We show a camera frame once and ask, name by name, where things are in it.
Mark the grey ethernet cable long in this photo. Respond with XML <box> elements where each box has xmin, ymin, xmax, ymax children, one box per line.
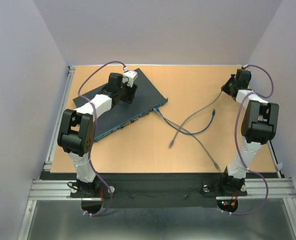
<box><xmin>169</xmin><ymin>90</ymin><xmax>223</xmax><ymax>148</ymax></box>

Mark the grey ethernet cable short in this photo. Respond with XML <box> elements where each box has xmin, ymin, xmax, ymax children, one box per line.
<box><xmin>178</xmin><ymin>128</ymin><xmax>222</xmax><ymax>173</ymax></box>

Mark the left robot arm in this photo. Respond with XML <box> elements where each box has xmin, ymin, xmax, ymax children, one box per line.
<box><xmin>57</xmin><ymin>70</ymin><xmax>138</xmax><ymax>197</ymax></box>

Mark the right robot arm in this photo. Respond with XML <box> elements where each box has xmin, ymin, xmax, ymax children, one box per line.
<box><xmin>218</xmin><ymin>65</ymin><xmax>280</xmax><ymax>195</ymax></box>

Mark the metal sheet panel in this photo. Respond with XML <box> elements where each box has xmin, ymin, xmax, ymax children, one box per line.
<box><xmin>18</xmin><ymin>199</ymin><xmax>296</xmax><ymax>240</ymax></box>

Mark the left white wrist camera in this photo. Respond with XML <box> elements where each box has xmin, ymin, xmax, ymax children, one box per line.
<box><xmin>122</xmin><ymin>70</ymin><xmax>138</xmax><ymax>88</ymax></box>

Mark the dark blue network switch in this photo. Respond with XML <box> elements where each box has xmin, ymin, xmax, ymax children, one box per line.
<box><xmin>62</xmin><ymin>68</ymin><xmax>167</xmax><ymax>145</ymax></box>

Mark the blue ethernet cable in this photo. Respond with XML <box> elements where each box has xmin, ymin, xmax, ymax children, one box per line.
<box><xmin>153</xmin><ymin>105</ymin><xmax>217</xmax><ymax>136</ymax></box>

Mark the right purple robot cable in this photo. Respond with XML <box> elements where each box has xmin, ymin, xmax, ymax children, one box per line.
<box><xmin>234</xmin><ymin>64</ymin><xmax>275</xmax><ymax>216</ymax></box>

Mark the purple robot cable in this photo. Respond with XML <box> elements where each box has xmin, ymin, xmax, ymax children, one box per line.
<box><xmin>78</xmin><ymin>60</ymin><xmax>128</xmax><ymax>218</ymax></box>
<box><xmin>234</xmin><ymin>64</ymin><xmax>275</xmax><ymax>216</ymax></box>

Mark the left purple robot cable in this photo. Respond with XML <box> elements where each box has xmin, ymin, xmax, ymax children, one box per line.
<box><xmin>78</xmin><ymin>60</ymin><xmax>128</xmax><ymax>218</ymax></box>

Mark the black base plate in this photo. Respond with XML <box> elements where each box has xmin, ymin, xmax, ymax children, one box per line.
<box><xmin>39</xmin><ymin>172</ymin><xmax>282</xmax><ymax>209</ymax></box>

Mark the aluminium left side rail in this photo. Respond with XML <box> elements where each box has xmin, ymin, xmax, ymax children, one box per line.
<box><xmin>43</xmin><ymin>66</ymin><xmax>76</xmax><ymax>172</ymax></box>

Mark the aluminium rail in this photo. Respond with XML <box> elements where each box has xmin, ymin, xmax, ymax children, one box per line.
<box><xmin>28</xmin><ymin>178</ymin><xmax>296</xmax><ymax>201</ymax></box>
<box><xmin>43</xmin><ymin>66</ymin><xmax>76</xmax><ymax>172</ymax></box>

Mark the aluminium front rail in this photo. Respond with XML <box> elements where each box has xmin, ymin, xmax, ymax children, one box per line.
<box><xmin>28</xmin><ymin>178</ymin><xmax>296</xmax><ymax>201</ymax></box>

